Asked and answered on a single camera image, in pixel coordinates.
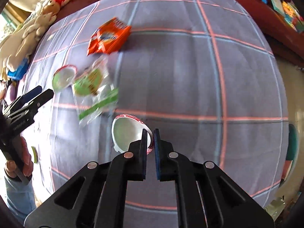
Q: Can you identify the orange snack packet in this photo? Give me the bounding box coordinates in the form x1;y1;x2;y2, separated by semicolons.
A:
87;17;132;56

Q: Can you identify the white rabbit plush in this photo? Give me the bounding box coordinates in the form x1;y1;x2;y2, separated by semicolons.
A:
1;13;56;81

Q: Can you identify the teal children's book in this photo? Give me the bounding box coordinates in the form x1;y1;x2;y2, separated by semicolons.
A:
271;0;285;17

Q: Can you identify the green pastry clear wrapper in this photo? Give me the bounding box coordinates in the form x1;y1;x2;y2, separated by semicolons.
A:
72;55;119;126

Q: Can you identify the plaid purple tablecloth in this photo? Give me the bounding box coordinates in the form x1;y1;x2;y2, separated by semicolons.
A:
21;0;290;228

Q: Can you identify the green bottle lid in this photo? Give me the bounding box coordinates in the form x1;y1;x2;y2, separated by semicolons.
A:
31;147;39;164

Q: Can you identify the small green white cup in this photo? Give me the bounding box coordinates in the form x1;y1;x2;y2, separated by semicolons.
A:
51;64;77;93

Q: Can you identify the teal trash bucket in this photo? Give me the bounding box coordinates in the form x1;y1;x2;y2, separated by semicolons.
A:
285;123;299;166

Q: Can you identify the person's left hand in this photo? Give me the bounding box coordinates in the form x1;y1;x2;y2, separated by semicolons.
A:
4;136;33;179

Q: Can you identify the white red-rimmed cup lid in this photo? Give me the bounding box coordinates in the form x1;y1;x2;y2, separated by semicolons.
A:
111;114;154;154

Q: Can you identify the blue plastic basket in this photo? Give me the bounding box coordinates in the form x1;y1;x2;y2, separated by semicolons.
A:
7;58;29;81

